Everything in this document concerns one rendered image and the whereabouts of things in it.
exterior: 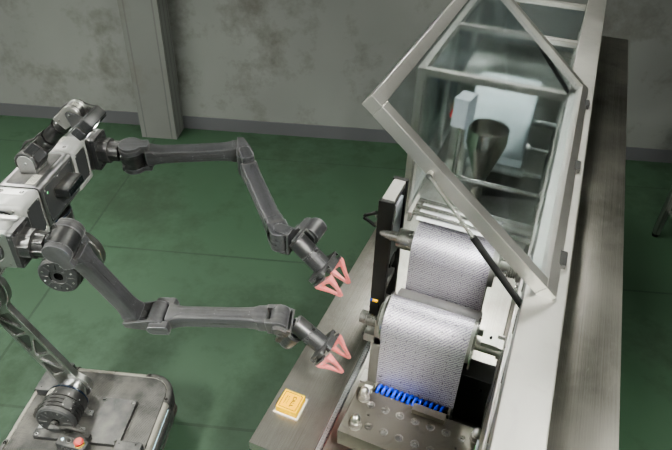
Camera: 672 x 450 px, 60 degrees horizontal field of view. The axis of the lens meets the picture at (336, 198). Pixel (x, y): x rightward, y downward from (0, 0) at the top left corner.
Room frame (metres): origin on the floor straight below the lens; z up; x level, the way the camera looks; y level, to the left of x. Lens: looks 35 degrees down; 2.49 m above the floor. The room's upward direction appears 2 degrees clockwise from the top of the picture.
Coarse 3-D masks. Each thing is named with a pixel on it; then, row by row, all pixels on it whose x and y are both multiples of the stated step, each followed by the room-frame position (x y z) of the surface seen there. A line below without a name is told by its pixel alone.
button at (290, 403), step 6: (288, 390) 1.16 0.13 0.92; (282, 396) 1.14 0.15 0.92; (288, 396) 1.14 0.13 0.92; (294, 396) 1.14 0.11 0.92; (300, 396) 1.14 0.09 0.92; (282, 402) 1.12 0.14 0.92; (288, 402) 1.12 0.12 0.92; (294, 402) 1.12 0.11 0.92; (300, 402) 1.12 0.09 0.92; (276, 408) 1.10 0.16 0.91; (282, 408) 1.10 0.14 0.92; (288, 408) 1.10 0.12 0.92; (294, 408) 1.10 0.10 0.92; (300, 408) 1.11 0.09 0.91; (288, 414) 1.09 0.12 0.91; (294, 414) 1.08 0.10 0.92
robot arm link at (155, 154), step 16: (128, 144) 1.68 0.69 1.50; (144, 144) 1.68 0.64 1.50; (176, 144) 1.72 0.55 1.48; (192, 144) 1.72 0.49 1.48; (208, 144) 1.73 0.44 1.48; (224, 144) 1.73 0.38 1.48; (240, 144) 1.71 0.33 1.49; (160, 160) 1.67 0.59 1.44; (176, 160) 1.68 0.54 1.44; (192, 160) 1.68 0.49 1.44; (208, 160) 1.69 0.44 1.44; (224, 160) 1.70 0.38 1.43; (240, 160) 1.64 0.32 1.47
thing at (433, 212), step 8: (416, 200) 1.47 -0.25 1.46; (424, 200) 1.48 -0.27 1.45; (416, 208) 1.46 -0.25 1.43; (424, 208) 1.44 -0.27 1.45; (432, 208) 1.43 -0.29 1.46; (440, 208) 1.46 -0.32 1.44; (448, 208) 1.44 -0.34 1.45; (456, 208) 1.44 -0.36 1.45; (408, 216) 1.41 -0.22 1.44; (424, 216) 1.40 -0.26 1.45; (432, 216) 1.39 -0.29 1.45; (440, 216) 1.42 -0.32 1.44; (448, 216) 1.41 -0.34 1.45; (464, 216) 1.40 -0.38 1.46; (440, 224) 1.38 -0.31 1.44; (448, 224) 1.38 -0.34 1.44; (456, 224) 1.36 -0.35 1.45; (472, 232) 1.35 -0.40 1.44
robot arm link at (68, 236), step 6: (54, 228) 1.21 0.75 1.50; (60, 228) 1.21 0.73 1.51; (66, 228) 1.21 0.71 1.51; (72, 228) 1.22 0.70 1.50; (48, 234) 1.18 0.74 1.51; (54, 234) 1.19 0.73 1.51; (60, 234) 1.19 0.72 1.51; (66, 234) 1.19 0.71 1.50; (72, 234) 1.20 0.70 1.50; (78, 234) 1.22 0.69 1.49; (48, 240) 1.17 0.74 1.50; (54, 240) 1.17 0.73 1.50; (60, 240) 1.17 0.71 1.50; (66, 240) 1.18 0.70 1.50; (72, 240) 1.19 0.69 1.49; (78, 240) 1.21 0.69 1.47; (72, 246) 1.18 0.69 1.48
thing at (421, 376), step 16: (384, 352) 1.12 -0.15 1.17; (400, 352) 1.10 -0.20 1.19; (384, 368) 1.12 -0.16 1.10; (400, 368) 1.10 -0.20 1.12; (416, 368) 1.08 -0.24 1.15; (432, 368) 1.07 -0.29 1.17; (448, 368) 1.05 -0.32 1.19; (384, 384) 1.12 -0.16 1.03; (400, 384) 1.10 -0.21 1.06; (416, 384) 1.08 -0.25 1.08; (432, 384) 1.07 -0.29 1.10; (448, 384) 1.05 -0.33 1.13; (432, 400) 1.06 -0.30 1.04; (448, 400) 1.05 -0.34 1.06
